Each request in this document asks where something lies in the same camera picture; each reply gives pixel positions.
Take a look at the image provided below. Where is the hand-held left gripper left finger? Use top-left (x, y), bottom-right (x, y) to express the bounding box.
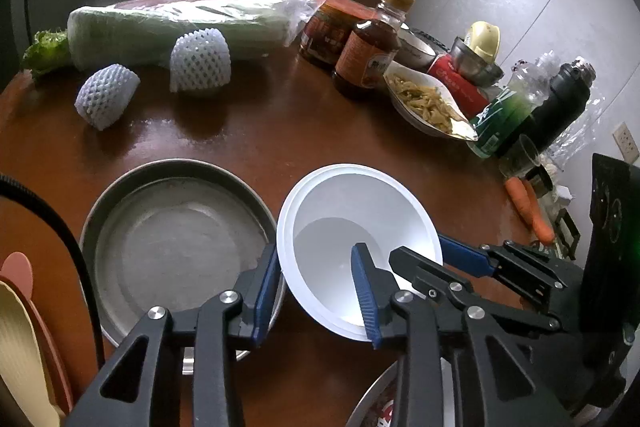
top-left (72, 243), bottom-right (282, 427)

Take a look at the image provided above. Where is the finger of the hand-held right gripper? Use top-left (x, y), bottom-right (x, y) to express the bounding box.
top-left (439, 234), bottom-right (569, 303)
top-left (388, 246), bottom-right (576, 335)

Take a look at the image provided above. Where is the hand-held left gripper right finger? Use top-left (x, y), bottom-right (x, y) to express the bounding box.
top-left (350, 243), bottom-right (571, 427)

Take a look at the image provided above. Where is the shiny steel bowl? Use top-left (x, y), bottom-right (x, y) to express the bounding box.
top-left (345, 357), bottom-right (457, 427)

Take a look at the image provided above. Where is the small white bowl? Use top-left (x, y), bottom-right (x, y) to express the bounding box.
top-left (285, 163), bottom-right (444, 342)

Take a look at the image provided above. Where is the round steel pan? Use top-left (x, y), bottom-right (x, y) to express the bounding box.
top-left (79, 158), bottom-right (288, 375)

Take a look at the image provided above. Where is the red-brown bear face plate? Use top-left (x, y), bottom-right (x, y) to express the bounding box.
top-left (0, 252), bottom-right (73, 413)

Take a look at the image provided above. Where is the cream shell-shaped plate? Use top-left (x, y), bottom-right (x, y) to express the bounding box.
top-left (0, 279), bottom-right (66, 427)

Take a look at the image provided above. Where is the orange carrot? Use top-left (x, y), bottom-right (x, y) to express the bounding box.
top-left (504, 176), bottom-right (557, 245)

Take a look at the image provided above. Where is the glass cup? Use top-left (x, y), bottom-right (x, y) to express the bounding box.
top-left (498, 134), bottom-right (542, 180)

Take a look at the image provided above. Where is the plastic bottle with green liquid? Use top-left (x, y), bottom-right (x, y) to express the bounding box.
top-left (467, 52), bottom-right (556, 159)

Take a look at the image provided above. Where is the white dish of pickles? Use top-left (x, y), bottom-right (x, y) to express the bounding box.
top-left (384, 61), bottom-right (478, 142)

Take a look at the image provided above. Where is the red box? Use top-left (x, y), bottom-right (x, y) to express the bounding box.
top-left (427, 53), bottom-right (493, 120)

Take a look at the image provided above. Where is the crumpled clear plastic bag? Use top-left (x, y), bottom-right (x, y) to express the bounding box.
top-left (545, 92), bottom-right (618, 172)

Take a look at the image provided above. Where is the black thermos flask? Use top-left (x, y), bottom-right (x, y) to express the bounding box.
top-left (495, 59), bottom-right (598, 158)

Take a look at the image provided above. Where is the small steel bowl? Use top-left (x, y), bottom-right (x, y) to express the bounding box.
top-left (450, 36), bottom-right (505, 88)

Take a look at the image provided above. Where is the white ceramic bowl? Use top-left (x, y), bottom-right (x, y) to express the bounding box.
top-left (397, 24), bottom-right (438, 74)

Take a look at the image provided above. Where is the amber sauce bottle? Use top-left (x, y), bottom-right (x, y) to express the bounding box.
top-left (331, 0), bottom-right (416, 102)

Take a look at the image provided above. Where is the yellow plastic cup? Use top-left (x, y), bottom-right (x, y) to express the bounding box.
top-left (464, 21), bottom-right (502, 62)

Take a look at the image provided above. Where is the fruit in white foam net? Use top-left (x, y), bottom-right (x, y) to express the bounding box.
top-left (169, 28), bottom-right (232, 99)
top-left (74, 63), bottom-right (142, 131)

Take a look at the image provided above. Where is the red sauce jar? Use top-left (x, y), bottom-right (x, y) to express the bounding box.
top-left (299, 0), bottom-right (376, 68)

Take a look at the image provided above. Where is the plastic-wrapped napa cabbage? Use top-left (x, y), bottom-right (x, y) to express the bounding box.
top-left (67, 0), bottom-right (321, 70)

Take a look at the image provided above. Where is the green leaf lettuce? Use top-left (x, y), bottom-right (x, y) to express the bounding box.
top-left (21, 28), bottom-right (71, 78)

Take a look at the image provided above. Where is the wall outlet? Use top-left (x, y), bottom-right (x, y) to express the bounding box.
top-left (612, 122), bottom-right (638, 162)

